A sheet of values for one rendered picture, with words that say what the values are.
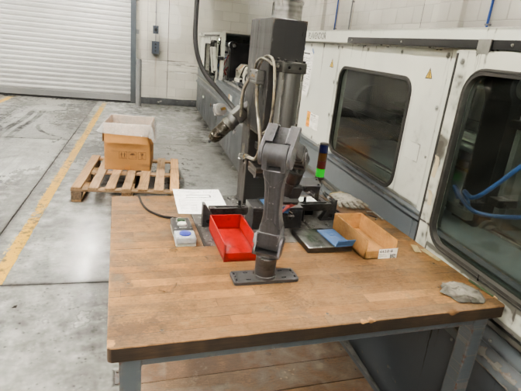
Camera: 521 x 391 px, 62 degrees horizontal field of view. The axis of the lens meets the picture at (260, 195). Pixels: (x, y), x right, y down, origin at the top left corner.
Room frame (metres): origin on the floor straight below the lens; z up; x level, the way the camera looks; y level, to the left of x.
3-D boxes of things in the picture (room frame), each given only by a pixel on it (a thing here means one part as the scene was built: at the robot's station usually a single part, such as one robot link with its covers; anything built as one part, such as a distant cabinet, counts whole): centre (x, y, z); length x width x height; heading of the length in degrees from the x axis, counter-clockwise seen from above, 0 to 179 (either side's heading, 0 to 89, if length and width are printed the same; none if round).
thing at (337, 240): (1.46, -0.29, 0.93); 0.15 x 0.07 x 0.03; 23
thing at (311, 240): (1.46, -0.24, 0.91); 0.17 x 0.16 x 0.02; 109
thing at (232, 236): (1.37, 0.08, 0.93); 0.25 x 0.12 x 0.06; 19
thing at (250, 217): (1.59, -0.06, 0.94); 0.20 x 0.10 x 0.07; 109
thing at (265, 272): (1.16, -0.04, 0.94); 0.20 x 0.07 x 0.08; 109
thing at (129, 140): (4.77, 1.51, 0.40); 0.67 x 0.60 x 0.50; 11
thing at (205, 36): (8.62, 0.81, 1.24); 2.95 x 0.98 x 0.90; 16
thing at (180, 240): (1.35, 0.24, 0.90); 0.07 x 0.07 x 0.06; 19
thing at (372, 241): (1.50, -0.40, 0.93); 0.25 x 0.13 x 0.08; 19
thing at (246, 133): (1.84, 0.03, 1.28); 0.14 x 0.12 x 0.75; 109
